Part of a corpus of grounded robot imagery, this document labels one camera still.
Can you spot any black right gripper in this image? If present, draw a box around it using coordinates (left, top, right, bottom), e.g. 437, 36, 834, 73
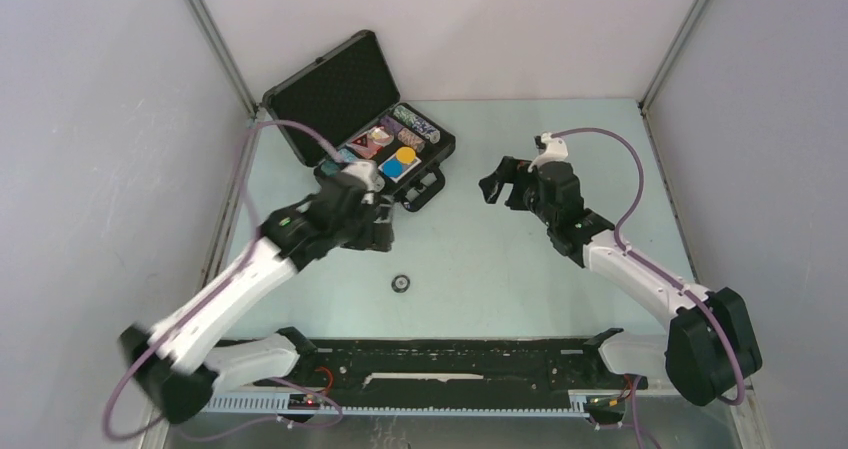
478, 156, 556, 227

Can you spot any blue poker chip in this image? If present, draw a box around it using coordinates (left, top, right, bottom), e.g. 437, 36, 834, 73
391, 274, 411, 294

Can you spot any blue round button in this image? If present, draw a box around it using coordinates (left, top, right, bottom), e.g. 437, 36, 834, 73
381, 159, 405, 179

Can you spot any blue playing card deck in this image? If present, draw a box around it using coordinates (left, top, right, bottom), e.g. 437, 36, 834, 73
378, 147, 421, 183

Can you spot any yellow round button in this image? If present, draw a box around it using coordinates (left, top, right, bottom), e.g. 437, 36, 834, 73
395, 146, 417, 165

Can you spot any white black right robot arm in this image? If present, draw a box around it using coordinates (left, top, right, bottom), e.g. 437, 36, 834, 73
478, 156, 763, 406

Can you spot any black poker set case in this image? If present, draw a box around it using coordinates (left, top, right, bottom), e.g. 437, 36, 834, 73
262, 30, 456, 212

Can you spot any light blue grey chip row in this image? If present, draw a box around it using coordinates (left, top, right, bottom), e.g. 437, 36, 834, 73
339, 148, 359, 163

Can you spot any all in triangle token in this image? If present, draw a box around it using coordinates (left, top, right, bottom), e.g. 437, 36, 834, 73
347, 135, 375, 159

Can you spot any clear round dealer button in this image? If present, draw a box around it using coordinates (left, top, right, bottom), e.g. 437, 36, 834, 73
368, 126, 394, 147

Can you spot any purple orange chip row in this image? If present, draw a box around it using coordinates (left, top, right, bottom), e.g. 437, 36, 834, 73
379, 116, 426, 153

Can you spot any green blue chip row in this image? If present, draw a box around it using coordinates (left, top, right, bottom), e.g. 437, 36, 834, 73
392, 105, 441, 144

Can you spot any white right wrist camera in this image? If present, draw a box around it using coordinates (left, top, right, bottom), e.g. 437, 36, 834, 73
529, 132, 568, 172

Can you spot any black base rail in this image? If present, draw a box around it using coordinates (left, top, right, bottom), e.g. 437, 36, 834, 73
218, 336, 647, 414

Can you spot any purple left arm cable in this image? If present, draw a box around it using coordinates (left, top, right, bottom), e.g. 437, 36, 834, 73
101, 119, 346, 442

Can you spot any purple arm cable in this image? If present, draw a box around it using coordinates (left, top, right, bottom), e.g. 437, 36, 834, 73
549, 126, 749, 449
101, 119, 346, 442

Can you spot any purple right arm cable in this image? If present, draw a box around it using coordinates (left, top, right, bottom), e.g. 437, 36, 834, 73
549, 126, 749, 449

